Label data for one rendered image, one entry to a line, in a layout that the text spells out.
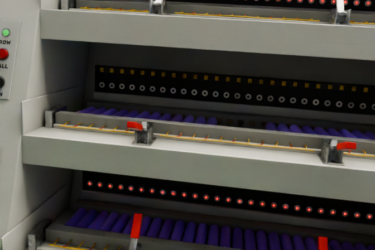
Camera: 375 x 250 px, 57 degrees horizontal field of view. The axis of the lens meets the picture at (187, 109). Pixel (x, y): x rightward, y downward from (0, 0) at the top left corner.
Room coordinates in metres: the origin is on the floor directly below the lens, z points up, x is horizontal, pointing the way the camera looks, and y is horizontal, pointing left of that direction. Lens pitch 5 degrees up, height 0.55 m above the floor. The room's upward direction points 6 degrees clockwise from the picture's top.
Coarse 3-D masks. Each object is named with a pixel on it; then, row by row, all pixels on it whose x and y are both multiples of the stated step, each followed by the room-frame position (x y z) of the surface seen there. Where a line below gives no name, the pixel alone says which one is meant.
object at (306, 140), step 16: (64, 112) 0.57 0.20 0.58; (96, 128) 0.54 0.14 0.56; (112, 128) 0.55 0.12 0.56; (128, 128) 0.54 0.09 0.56; (160, 128) 0.54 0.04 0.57; (176, 128) 0.54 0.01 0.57; (192, 128) 0.54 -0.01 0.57; (208, 128) 0.53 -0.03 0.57; (224, 128) 0.53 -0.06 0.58; (240, 128) 0.53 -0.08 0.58; (272, 144) 0.52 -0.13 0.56; (288, 144) 0.52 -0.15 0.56; (304, 144) 0.52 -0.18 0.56; (320, 144) 0.51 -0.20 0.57; (368, 144) 0.50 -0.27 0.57
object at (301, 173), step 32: (64, 96) 0.63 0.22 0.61; (96, 96) 0.69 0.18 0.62; (128, 96) 0.68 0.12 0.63; (32, 128) 0.54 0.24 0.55; (32, 160) 0.53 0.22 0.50; (64, 160) 0.52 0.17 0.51; (96, 160) 0.51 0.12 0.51; (128, 160) 0.50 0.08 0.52; (160, 160) 0.50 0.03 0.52; (192, 160) 0.49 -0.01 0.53; (224, 160) 0.48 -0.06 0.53; (256, 160) 0.48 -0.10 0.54; (288, 160) 0.48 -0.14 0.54; (320, 160) 0.49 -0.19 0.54; (352, 160) 0.49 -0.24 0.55; (288, 192) 0.48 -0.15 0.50; (320, 192) 0.48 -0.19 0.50; (352, 192) 0.47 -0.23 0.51
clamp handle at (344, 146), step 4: (332, 140) 0.47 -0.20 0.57; (336, 140) 0.47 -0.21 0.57; (332, 144) 0.48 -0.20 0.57; (336, 144) 0.48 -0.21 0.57; (340, 144) 0.43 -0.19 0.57; (344, 144) 0.41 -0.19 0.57; (348, 144) 0.41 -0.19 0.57; (352, 144) 0.41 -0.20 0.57; (356, 144) 0.41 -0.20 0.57; (332, 148) 0.47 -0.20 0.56; (336, 148) 0.44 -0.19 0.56; (340, 148) 0.43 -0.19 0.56; (344, 148) 0.42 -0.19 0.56; (348, 148) 0.41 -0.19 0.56; (352, 148) 0.41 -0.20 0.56
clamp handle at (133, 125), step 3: (129, 123) 0.44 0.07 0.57; (132, 123) 0.44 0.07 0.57; (135, 123) 0.44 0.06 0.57; (138, 123) 0.45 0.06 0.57; (144, 123) 0.51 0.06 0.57; (129, 126) 0.44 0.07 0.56; (132, 126) 0.44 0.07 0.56; (135, 126) 0.44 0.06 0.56; (138, 126) 0.45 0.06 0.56; (141, 126) 0.47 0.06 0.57; (144, 126) 0.51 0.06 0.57; (135, 129) 0.47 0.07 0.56; (138, 129) 0.46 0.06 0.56; (141, 129) 0.47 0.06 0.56; (144, 129) 0.49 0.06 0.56
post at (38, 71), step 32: (0, 0) 0.53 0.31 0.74; (32, 0) 0.52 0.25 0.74; (32, 32) 0.52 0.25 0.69; (32, 64) 0.52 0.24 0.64; (64, 64) 0.62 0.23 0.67; (32, 96) 0.53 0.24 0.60; (0, 128) 0.52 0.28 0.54; (0, 160) 0.52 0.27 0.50; (0, 192) 0.52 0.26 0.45; (32, 192) 0.57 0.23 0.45; (0, 224) 0.52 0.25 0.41
